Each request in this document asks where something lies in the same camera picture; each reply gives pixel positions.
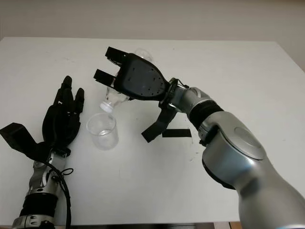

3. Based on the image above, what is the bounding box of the dark robot torso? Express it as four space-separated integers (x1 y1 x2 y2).
71 223 215 229

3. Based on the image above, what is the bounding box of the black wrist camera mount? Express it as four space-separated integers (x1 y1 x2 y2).
141 101 178 144
0 122 54 161

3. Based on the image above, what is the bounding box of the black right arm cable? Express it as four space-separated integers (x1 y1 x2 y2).
169 78 190 90

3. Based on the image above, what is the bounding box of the clear plastic cup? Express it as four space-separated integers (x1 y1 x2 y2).
86 113 119 151

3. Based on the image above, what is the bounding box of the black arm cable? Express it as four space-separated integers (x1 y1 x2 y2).
169 78 190 90
46 162 73 226

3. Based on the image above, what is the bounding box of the black tape strip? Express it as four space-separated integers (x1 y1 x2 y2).
162 129 193 138

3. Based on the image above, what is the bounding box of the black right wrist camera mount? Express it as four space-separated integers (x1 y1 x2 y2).
141 101 178 144

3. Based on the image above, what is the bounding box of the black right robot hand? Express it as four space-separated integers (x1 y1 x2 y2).
92 46 171 102

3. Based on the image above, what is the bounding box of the clear plastic water bottle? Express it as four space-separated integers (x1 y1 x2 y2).
99 47 154 113

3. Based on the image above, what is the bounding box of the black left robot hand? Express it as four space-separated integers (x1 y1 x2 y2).
41 75 86 157

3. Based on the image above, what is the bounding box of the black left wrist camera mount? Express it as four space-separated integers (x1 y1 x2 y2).
0 122 54 161

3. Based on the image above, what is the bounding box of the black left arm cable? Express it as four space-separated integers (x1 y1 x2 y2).
46 162 73 226

